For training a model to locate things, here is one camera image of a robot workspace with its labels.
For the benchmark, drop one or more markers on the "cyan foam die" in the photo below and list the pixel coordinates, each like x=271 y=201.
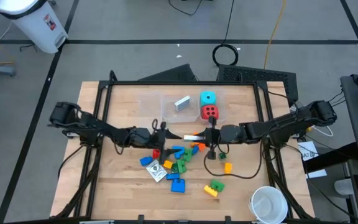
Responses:
x=208 y=98

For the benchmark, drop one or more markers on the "red toy block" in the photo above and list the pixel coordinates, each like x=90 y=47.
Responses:
x=156 y=154

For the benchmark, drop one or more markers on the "white paper sheet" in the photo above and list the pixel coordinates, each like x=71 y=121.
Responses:
x=308 y=152
x=317 y=173

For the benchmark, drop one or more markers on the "black flat panel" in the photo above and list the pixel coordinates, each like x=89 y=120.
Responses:
x=172 y=74

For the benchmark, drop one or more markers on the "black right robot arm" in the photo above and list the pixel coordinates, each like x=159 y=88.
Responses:
x=275 y=127

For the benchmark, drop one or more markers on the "yellow toy block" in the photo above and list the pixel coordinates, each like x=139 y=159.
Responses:
x=227 y=168
x=167 y=164
x=210 y=190

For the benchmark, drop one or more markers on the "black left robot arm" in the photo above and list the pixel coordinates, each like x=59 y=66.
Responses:
x=89 y=124

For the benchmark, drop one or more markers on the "white trash can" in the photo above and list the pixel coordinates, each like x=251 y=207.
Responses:
x=33 y=25

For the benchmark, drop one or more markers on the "black frame clamp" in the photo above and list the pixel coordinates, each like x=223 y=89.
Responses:
x=227 y=219
x=140 y=218

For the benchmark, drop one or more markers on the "translucent plastic cup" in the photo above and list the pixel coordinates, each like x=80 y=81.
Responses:
x=343 y=186

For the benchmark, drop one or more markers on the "black aluminium table frame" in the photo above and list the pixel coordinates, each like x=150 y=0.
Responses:
x=182 y=83

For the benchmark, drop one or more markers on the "dark green toy block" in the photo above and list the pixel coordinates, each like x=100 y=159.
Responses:
x=174 y=168

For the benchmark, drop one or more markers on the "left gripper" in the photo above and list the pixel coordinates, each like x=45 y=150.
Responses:
x=163 y=140

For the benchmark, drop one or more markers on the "red foam die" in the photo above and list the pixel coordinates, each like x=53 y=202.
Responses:
x=209 y=111

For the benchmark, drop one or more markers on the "orange toy block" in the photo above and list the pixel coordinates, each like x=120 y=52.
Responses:
x=201 y=147

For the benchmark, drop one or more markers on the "small green toy block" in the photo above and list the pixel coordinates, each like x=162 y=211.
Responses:
x=222 y=155

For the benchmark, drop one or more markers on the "small blue toy block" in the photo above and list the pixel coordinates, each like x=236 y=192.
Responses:
x=195 y=150

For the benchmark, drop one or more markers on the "black desk leg bar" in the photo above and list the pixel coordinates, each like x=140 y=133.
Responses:
x=331 y=158

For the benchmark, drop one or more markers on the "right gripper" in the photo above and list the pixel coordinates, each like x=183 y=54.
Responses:
x=212 y=137

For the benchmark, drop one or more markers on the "white paper cup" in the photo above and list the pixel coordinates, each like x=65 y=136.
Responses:
x=267 y=207

